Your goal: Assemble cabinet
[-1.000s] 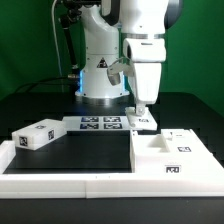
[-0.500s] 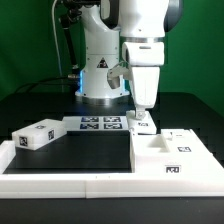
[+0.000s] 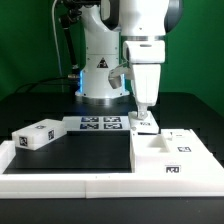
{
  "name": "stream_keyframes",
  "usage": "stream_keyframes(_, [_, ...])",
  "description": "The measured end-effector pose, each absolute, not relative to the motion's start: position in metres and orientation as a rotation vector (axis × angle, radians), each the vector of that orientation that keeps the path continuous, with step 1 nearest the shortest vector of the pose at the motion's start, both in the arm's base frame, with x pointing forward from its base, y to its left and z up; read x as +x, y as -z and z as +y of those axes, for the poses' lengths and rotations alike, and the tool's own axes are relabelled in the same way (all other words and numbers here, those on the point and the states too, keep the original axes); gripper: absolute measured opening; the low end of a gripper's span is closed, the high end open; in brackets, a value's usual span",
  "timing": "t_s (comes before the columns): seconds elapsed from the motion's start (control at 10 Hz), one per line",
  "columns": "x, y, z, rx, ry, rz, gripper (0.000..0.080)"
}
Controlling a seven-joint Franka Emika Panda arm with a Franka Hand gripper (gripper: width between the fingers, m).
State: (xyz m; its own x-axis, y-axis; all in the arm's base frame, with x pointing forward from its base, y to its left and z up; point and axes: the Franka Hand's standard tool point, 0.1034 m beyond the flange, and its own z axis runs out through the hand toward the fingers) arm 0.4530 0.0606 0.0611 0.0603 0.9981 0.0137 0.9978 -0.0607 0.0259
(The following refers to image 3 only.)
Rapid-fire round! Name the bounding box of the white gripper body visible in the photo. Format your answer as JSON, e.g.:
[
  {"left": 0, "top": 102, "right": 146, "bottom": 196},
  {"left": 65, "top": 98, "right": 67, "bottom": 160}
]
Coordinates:
[{"left": 123, "top": 40, "right": 165, "bottom": 106}]

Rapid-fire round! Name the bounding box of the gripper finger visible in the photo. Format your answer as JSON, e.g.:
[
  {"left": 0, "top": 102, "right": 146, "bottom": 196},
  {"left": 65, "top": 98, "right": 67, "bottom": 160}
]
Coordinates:
[{"left": 137, "top": 105, "right": 148, "bottom": 120}]

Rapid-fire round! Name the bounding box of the white cabinet body box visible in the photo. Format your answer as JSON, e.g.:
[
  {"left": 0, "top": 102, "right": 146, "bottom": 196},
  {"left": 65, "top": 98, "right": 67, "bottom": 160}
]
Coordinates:
[{"left": 130, "top": 131, "right": 223, "bottom": 175}]

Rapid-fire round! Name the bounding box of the black cable on table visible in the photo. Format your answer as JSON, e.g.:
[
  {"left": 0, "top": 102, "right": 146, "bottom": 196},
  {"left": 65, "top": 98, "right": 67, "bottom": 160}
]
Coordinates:
[{"left": 14, "top": 76, "right": 81, "bottom": 94}]

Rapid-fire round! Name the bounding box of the black hose behind robot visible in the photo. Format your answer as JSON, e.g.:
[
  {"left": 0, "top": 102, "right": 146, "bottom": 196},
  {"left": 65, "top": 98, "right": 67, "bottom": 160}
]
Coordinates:
[{"left": 58, "top": 9, "right": 81, "bottom": 72}]

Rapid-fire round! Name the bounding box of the white base tag plate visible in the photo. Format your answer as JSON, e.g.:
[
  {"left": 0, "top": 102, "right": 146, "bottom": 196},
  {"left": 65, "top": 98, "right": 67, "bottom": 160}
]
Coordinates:
[{"left": 63, "top": 116, "right": 130, "bottom": 131}]

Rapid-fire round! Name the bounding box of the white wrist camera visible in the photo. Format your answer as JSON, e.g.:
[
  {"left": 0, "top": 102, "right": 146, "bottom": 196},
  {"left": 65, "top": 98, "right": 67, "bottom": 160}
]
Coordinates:
[{"left": 108, "top": 64, "right": 133, "bottom": 89}]

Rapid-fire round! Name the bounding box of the white U-shaped frame fence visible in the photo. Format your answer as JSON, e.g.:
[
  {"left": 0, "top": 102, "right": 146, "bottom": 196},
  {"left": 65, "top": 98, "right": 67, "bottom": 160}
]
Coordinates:
[{"left": 0, "top": 141, "right": 224, "bottom": 198}]

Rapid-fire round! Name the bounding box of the white thin cable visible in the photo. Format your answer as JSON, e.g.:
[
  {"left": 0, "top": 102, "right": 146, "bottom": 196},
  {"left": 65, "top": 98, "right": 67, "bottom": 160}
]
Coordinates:
[{"left": 50, "top": 0, "right": 64, "bottom": 78}]

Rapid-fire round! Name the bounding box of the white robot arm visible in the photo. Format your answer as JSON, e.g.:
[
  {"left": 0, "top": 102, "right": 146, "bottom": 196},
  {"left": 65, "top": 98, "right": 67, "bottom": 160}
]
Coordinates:
[{"left": 56, "top": 0, "right": 183, "bottom": 120}]

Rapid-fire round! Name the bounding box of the white cabinet door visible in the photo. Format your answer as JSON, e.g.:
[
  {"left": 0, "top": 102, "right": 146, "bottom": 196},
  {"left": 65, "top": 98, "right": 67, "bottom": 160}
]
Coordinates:
[
  {"left": 128, "top": 111, "right": 159, "bottom": 134},
  {"left": 161, "top": 129, "right": 203, "bottom": 154}
]

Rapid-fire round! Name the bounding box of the white cabinet top block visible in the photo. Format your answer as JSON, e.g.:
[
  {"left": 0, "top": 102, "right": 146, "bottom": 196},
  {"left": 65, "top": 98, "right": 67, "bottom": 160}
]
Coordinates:
[{"left": 12, "top": 119, "right": 66, "bottom": 150}]

